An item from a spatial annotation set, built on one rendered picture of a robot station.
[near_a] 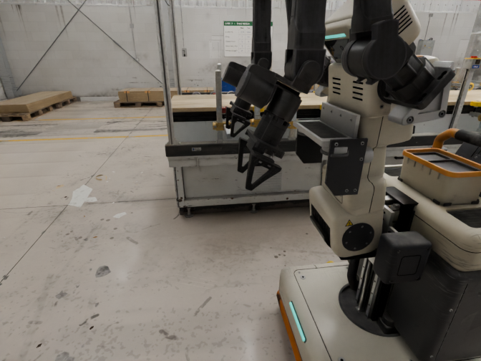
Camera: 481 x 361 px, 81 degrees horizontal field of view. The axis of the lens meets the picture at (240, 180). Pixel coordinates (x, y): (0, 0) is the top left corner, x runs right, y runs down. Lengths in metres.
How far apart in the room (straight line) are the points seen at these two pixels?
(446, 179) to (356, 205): 0.29
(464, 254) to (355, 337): 0.51
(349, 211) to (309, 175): 1.56
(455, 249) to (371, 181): 0.28
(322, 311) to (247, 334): 0.43
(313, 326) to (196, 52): 8.35
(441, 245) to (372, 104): 0.47
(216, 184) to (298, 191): 0.71
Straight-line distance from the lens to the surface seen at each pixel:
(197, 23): 9.03
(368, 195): 0.89
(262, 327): 1.58
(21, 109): 7.45
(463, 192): 1.09
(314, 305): 1.33
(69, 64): 9.67
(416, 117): 0.70
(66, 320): 1.84
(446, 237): 1.00
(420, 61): 0.68
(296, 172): 2.39
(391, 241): 0.93
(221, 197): 2.33
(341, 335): 1.26
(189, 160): 1.98
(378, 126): 0.86
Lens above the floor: 1.24
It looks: 24 degrees down
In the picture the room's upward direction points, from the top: straight up
